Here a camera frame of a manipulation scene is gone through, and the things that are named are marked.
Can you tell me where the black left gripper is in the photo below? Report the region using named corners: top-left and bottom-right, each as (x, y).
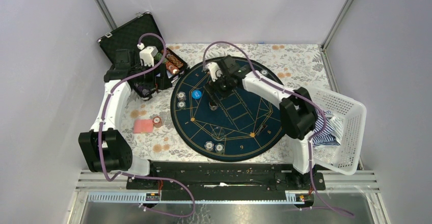
top-left (132, 61), bottom-right (172, 90)

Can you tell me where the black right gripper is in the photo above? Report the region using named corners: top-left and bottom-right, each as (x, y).
top-left (203, 72), bottom-right (235, 106)

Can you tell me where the red chip stack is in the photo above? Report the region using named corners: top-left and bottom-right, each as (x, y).
top-left (152, 116), bottom-right (163, 128)

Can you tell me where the pink card deck box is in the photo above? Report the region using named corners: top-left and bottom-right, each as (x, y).
top-left (133, 119), bottom-right (154, 134)

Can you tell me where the blue yellow chip stack bottom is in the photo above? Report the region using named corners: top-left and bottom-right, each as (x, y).
top-left (214, 143), bottom-right (225, 154)

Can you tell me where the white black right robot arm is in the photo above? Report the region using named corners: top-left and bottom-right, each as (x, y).
top-left (203, 55), bottom-right (318, 189)

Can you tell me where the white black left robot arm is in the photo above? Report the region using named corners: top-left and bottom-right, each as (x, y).
top-left (78, 46), bottom-right (171, 189)

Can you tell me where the purple chip row in case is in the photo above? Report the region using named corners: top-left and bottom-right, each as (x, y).
top-left (138, 86), bottom-right (152, 98)

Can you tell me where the blue small blind button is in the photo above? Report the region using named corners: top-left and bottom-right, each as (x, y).
top-left (191, 90), bottom-right (202, 100)

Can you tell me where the red chip row in case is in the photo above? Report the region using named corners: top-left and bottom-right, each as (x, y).
top-left (165, 62), bottom-right (179, 75)

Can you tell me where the floral patterned tablecloth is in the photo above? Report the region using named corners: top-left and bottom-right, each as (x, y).
top-left (120, 43), bottom-right (330, 163)

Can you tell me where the brown chip row in case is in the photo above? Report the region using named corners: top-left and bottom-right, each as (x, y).
top-left (164, 48), bottom-right (183, 69)

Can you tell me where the clear dealer button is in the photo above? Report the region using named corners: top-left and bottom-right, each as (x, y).
top-left (210, 126), bottom-right (226, 142)

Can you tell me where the round dark blue poker mat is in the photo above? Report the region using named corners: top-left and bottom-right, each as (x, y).
top-left (170, 63), bottom-right (288, 162)

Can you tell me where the black aluminium chip case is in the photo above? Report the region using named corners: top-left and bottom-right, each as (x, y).
top-left (97, 12), bottom-right (189, 100)

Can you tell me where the blue white striped cloth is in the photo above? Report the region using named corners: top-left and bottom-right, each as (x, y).
top-left (312, 110), bottom-right (343, 147)

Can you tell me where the white plastic laundry basket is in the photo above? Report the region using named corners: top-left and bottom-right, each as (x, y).
top-left (306, 86), bottom-right (367, 175)

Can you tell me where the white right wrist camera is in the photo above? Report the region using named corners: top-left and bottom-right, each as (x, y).
top-left (205, 62), bottom-right (223, 82)

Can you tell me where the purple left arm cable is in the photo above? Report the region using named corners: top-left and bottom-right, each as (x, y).
top-left (98, 33), bottom-right (197, 219)

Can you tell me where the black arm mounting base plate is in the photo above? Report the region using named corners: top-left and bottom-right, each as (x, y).
top-left (126, 161), bottom-right (326, 201)

